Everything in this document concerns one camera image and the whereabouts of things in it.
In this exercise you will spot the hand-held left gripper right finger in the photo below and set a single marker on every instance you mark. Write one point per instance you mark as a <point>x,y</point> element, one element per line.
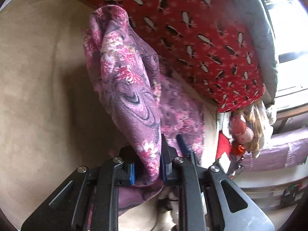
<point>164,170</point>

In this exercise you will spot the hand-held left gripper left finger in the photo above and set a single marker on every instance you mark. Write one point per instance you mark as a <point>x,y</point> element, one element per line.
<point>131,173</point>

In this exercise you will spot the plain red cloth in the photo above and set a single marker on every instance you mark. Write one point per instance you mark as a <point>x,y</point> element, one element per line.
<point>222,146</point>

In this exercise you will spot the long-haired doll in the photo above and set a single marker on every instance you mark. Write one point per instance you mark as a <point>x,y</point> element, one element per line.
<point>240,130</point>

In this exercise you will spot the purple floral garment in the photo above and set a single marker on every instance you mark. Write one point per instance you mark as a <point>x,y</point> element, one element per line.
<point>125,89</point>

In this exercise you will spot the purple patchwork cover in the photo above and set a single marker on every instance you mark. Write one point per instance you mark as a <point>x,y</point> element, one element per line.
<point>276,154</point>

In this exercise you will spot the white window frame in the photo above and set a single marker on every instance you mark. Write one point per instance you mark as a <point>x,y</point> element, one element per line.
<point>291,93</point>

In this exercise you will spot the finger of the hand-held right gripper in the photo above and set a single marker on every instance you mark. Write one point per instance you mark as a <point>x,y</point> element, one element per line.
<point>182,145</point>

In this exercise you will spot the red patterned quilt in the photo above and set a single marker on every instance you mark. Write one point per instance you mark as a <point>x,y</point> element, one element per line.
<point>192,28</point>

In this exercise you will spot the beige fleece blanket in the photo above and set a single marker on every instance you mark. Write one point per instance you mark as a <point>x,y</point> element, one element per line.
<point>36,77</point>

